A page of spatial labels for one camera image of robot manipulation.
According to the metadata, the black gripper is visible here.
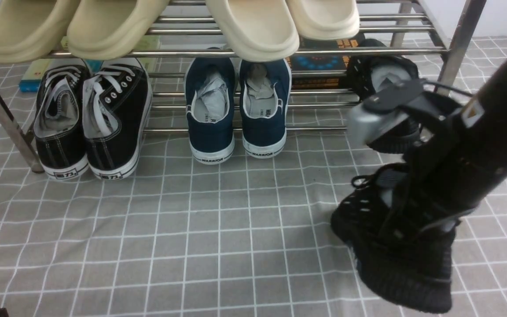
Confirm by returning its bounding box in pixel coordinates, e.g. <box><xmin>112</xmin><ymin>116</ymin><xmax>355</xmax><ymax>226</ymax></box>
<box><xmin>379</xmin><ymin>92</ymin><xmax>475</xmax><ymax>240</ymax></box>

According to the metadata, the black knit sneaker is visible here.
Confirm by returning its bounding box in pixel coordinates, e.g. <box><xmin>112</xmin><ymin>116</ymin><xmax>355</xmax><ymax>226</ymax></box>
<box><xmin>330</xmin><ymin>163</ymin><xmax>461</xmax><ymax>314</ymax></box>
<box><xmin>346</xmin><ymin>55</ymin><xmax>421</xmax><ymax>154</ymax></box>

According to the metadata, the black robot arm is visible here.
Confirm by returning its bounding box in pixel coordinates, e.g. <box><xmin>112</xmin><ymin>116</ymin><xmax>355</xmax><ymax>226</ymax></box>
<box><xmin>379</xmin><ymin>61</ymin><xmax>507</xmax><ymax>239</ymax></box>

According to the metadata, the steel shoe rack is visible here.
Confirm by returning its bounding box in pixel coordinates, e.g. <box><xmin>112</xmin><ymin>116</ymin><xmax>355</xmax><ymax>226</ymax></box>
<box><xmin>0</xmin><ymin>0</ymin><xmax>485</xmax><ymax>180</ymax></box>

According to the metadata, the black orange box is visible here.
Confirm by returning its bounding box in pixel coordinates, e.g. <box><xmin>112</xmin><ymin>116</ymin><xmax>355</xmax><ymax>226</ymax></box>
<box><xmin>287</xmin><ymin>33</ymin><xmax>366</xmax><ymax>90</ymax></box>

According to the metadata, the navy Warrior sneaker right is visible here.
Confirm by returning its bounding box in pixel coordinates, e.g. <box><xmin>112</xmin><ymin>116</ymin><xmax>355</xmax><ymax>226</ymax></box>
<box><xmin>239</xmin><ymin>59</ymin><xmax>292</xmax><ymax>159</ymax></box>

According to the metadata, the navy warrior sneaker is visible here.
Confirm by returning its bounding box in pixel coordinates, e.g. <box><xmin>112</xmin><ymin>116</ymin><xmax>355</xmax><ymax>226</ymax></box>
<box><xmin>184</xmin><ymin>56</ymin><xmax>236</xmax><ymax>165</ymax></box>
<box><xmin>239</xmin><ymin>59</ymin><xmax>292</xmax><ymax>159</ymax></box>

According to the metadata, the cream foam slipper right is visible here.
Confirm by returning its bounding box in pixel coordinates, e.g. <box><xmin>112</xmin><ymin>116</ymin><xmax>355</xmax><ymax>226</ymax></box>
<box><xmin>286</xmin><ymin>0</ymin><xmax>360</xmax><ymax>41</ymax></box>

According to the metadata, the cream foam slipper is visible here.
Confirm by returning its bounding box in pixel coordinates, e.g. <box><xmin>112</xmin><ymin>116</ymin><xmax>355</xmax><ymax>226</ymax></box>
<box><xmin>286</xmin><ymin>0</ymin><xmax>360</xmax><ymax>41</ymax></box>
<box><xmin>205</xmin><ymin>0</ymin><xmax>300</xmax><ymax>63</ymax></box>

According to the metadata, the navy Warrior sneaker left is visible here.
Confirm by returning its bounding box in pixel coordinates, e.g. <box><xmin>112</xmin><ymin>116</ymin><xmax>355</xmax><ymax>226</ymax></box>
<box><xmin>184</xmin><ymin>56</ymin><xmax>236</xmax><ymax>165</ymax></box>

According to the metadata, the black canvas sneaker right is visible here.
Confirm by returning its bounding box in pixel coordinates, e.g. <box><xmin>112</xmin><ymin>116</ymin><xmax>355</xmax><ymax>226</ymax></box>
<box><xmin>82</xmin><ymin>58</ymin><xmax>152</xmax><ymax>181</ymax></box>

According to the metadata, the black canvas sneaker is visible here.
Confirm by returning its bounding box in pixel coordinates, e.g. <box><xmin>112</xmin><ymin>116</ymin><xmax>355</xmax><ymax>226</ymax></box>
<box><xmin>33</xmin><ymin>58</ymin><xmax>92</xmax><ymax>181</ymax></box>
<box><xmin>82</xmin><ymin>58</ymin><xmax>152</xmax><ymax>181</ymax></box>

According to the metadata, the olive foam slipper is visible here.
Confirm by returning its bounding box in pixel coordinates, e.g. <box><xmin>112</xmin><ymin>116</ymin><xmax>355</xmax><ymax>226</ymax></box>
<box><xmin>0</xmin><ymin>0</ymin><xmax>80</xmax><ymax>63</ymax></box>
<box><xmin>66</xmin><ymin>0</ymin><xmax>169</xmax><ymax>60</ymax></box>

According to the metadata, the black canvas sneaker left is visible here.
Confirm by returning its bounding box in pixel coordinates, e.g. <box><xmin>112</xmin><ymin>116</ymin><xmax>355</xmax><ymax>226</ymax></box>
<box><xmin>33</xmin><ymin>58</ymin><xmax>92</xmax><ymax>181</ymax></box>

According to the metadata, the blue green book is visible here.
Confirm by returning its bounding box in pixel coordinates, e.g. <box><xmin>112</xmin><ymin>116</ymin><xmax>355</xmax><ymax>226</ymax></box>
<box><xmin>18</xmin><ymin>35</ymin><xmax>161</xmax><ymax>92</ymax></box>

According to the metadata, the olive foam slipper far left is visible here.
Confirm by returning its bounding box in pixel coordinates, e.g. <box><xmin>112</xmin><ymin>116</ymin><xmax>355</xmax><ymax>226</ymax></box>
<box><xmin>0</xmin><ymin>0</ymin><xmax>80</xmax><ymax>63</ymax></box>

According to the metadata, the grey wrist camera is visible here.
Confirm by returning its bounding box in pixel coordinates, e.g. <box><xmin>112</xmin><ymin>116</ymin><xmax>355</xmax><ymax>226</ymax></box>
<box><xmin>347</xmin><ymin>78</ymin><xmax>425</xmax><ymax>146</ymax></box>

